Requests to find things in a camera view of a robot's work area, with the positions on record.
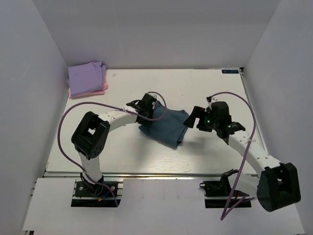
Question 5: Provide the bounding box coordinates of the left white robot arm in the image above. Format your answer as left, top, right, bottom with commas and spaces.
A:
71, 94, 157, 195

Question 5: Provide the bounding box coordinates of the dark blue corner label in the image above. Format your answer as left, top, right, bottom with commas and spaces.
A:
222, 70, 239, 74

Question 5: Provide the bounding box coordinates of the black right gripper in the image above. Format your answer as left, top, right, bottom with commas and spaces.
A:
184, 106, 220, 132

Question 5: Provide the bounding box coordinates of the teal blue t shirt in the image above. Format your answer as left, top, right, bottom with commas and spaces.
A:
139, 109, 189, 149

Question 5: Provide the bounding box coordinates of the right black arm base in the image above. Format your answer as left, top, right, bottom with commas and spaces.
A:
199, 168, 255, 209

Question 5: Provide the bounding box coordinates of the pink folded t shirt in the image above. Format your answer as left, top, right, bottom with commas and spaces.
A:
68, 64, 109, 99

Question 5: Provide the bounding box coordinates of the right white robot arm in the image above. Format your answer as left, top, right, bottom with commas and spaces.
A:
183, 101, 301, 212

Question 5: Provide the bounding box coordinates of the lavender folded t shirt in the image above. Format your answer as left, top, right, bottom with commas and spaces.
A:
66, 62, 107, 97

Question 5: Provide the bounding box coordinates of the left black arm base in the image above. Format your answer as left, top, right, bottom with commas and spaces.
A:
71, 179, 123, 208

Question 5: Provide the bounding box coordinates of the aluminium front rail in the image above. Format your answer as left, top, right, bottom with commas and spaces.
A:
43, 171, 277, 179

